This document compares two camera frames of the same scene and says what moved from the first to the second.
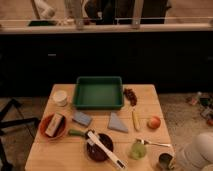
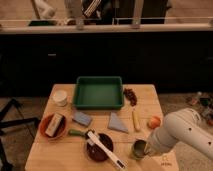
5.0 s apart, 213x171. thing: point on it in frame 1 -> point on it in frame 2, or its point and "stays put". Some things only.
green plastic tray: [98, 93] stays put
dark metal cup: [164, 160] -> [139, 148]
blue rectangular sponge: [82, 118] stays put
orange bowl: [60, 131] stays put
